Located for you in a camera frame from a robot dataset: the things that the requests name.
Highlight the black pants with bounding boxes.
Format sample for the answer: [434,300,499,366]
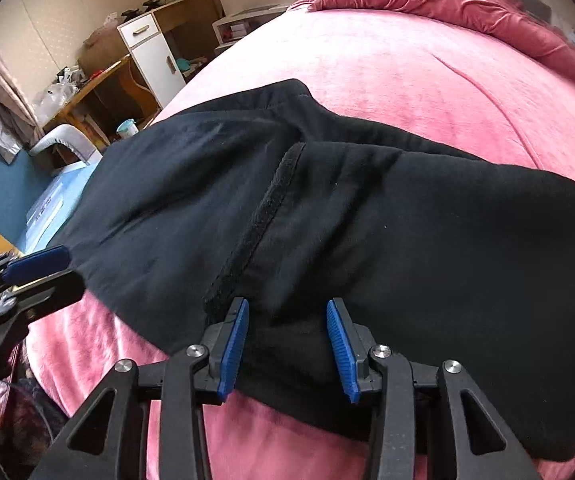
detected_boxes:
[54,79,575,462]

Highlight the maroon jacket sleeve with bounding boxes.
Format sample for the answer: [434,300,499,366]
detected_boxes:
[0,339,69,480]

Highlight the clear plastic bag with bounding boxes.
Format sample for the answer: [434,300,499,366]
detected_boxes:
[32,65,87,127]

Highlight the teal lidded cup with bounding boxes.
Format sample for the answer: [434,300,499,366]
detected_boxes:
[116,118,139,139]

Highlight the wooden desk shelf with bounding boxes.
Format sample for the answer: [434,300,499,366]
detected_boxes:
[44,0,218,148]

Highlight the white cabinet with drawer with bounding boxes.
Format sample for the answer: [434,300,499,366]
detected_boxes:
[118,12,186,108]

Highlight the pink bed with sheet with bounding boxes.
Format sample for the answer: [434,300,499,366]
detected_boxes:
[28,10,575,479]

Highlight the white low bedside shelf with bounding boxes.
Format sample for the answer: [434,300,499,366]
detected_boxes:
[213,4,288,56]

